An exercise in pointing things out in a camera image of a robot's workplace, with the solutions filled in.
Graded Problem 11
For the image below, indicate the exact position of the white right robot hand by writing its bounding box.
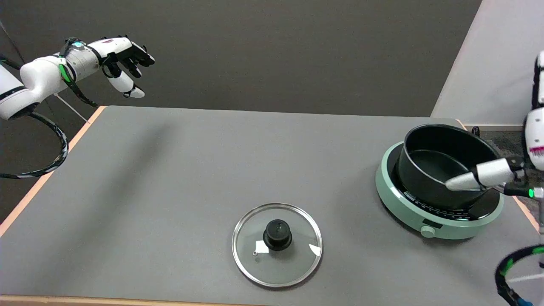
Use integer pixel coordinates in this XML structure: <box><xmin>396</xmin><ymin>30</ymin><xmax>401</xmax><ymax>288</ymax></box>
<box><xmin>444</xmin><ymin>50</ymin><xmax>544</xmax><ymax>193</ymax></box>

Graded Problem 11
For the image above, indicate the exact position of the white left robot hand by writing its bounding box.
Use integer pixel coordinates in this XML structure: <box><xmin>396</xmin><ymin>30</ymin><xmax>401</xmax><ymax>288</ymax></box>
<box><xmin>87</xmin><ymin>35</ymin><xmax>156</xmax><ymax>99</ymax></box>

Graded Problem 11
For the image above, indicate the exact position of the glass pot lid black knob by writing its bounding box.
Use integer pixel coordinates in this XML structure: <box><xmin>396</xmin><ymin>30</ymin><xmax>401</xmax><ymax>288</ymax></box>
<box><xmin>232</xmin><ymin>203</ymin><xmax>323</xmax><ymax>288</ymax></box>

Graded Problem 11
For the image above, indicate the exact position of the white zip tie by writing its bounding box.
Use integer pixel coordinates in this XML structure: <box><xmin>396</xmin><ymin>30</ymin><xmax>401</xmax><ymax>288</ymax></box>
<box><xmin>54</xmin><ymin>94</ymin><xmax>91</xmax><ymax>124</ymax></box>

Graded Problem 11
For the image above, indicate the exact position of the green induction cooker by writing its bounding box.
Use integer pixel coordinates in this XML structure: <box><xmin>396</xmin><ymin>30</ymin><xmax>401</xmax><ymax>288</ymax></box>
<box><xmin>375</xmin><ymin>141</ymin><xmax>505</xmax><ymax>241</ymax></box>

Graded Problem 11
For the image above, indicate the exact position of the green black wrist cable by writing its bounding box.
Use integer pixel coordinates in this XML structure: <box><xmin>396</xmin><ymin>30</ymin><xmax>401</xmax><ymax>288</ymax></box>
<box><xmin>58</xmin><ymin>37</ymin><xmax>99</xmax><ymax>108</ymax></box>

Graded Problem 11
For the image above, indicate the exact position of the black pot with handle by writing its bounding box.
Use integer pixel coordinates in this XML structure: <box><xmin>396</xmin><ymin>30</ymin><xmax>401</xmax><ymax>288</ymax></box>
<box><xmin>395</xmin><ymin>123</ymin><xmax>504</xmax><ymax>211</ymax></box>

